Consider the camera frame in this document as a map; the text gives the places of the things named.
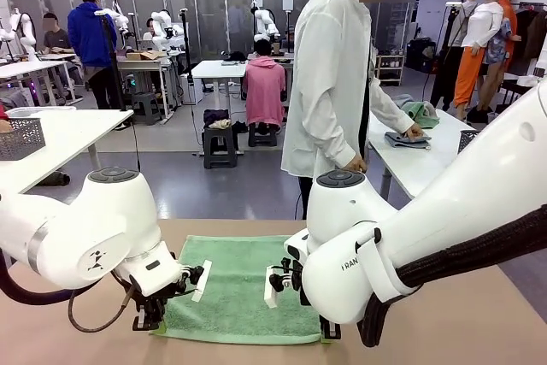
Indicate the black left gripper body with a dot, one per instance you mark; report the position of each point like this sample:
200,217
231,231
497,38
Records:
151,305

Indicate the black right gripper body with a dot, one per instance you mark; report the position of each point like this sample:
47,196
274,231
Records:
305,294

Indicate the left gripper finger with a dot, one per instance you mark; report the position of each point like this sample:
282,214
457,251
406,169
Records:
139,323
157,323

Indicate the green towel with white loop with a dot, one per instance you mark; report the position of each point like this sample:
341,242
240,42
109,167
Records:
239,292

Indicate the light blue towel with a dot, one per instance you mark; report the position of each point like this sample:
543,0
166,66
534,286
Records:
397,140

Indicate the person's right forearm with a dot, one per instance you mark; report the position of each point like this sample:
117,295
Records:
329,138

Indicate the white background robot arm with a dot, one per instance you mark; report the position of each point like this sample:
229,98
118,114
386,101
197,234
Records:
26,31
262,25
160,29

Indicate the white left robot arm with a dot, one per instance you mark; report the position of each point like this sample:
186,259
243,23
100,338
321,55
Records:
85,228

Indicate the person's left forearm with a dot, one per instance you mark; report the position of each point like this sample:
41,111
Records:
393,108

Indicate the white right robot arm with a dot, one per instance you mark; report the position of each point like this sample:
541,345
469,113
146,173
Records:
448,194

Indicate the grey patterned basket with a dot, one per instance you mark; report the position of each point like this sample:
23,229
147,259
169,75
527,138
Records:
21,138

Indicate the dark grey plastic basket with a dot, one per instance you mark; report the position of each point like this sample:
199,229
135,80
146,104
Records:
466,140

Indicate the person's right hand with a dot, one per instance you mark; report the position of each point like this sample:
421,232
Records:
354,164

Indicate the person's left hand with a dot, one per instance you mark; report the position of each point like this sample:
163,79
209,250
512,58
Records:
413,132

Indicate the black shoes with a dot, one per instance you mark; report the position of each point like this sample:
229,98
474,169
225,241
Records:
55,178

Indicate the grey step stool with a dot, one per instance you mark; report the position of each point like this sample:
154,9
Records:
220,147
145,104
261,134

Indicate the long white table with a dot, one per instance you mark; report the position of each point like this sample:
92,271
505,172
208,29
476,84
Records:
419,168

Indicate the white table with slanted edge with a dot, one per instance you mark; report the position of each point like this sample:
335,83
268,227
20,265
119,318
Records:
72,134

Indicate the pile of dark clothes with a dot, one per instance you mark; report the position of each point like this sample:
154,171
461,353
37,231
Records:
215,117

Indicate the person in pink hoodie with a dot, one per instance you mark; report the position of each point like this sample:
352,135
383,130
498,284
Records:
265,87

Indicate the person in white shirt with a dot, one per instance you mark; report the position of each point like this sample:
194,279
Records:
329,83

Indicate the plain green towel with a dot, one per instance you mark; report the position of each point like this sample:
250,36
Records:
423,115

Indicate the light grey towel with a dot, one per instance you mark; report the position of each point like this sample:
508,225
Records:
401,102

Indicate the translucent white bin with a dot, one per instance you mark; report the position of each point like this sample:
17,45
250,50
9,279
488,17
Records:
42,112

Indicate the white workbench with metal legs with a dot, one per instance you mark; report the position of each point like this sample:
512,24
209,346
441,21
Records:
145,66

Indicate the wooden shoe shelf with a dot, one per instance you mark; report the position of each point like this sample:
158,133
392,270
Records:
391,70

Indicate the small white desk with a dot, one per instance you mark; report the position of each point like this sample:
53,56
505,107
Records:
220,69

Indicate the black tripod pole white head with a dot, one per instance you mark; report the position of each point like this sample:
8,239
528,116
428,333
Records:
112,61

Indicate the brown cardboard box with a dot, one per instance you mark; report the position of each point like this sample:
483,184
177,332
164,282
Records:
143,56

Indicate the mannequin in grey top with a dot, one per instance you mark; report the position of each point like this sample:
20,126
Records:
446,70

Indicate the white background table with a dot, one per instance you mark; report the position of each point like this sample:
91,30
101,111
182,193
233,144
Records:
30,68

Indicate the seated person beside robot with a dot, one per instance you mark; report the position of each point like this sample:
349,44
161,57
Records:
149,31

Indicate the person in blue hoodie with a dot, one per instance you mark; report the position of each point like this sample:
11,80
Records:
89,36

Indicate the seated person in black shirt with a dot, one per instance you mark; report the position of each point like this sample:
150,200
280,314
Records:
57,40

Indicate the black trolley shelf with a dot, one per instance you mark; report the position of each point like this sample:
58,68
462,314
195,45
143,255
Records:
508,93

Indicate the mannequin in white top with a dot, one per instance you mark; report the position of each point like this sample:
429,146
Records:
483,27

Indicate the rack of dark clothes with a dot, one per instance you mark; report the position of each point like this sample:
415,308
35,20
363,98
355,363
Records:
530,36

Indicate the mannequin in orange shirt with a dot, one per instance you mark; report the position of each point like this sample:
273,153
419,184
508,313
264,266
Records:
508,14

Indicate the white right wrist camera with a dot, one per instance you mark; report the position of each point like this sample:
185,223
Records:
271,290

